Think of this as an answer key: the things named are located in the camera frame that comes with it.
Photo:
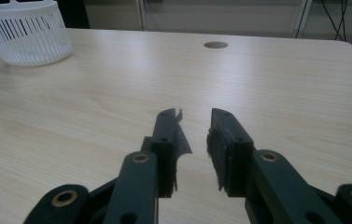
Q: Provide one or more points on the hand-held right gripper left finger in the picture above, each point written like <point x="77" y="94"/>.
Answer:
<point x="163" y="146"/>

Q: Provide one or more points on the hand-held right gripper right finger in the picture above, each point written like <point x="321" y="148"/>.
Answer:
<point x="230" y="146"/>

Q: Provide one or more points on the white slotted plastic basket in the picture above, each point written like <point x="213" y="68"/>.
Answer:
<point x="27" y="32"/>

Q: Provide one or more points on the white metal frame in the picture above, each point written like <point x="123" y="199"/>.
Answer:
<point x="302" y="18"/>

